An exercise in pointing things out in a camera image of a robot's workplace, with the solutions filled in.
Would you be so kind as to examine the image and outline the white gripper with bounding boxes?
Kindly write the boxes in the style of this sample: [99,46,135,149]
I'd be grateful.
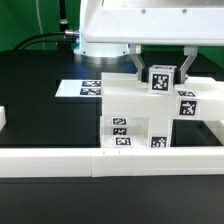
[80,0,224,84]

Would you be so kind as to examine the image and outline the white tagged nut cube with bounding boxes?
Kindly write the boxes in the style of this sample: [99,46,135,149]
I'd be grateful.
[148,65,176,95]

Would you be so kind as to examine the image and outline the white chair back frame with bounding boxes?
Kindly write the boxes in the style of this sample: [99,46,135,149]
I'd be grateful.
[101,72,224,121]

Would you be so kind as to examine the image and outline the white chair seat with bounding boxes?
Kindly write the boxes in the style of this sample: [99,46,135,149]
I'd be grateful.
[99,115,174,149]

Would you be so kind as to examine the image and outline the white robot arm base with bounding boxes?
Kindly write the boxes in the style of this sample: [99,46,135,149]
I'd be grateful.
[73,35,131,65]

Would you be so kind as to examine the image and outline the black cable bundle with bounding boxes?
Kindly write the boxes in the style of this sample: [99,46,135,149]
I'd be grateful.
[13,29,81,52]

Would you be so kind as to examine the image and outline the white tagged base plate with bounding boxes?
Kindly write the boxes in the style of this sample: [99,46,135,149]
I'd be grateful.
[55,79,101,97]

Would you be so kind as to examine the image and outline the white U-shaped fence wall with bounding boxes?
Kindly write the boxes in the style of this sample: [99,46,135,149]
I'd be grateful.
[0,104,224,178]

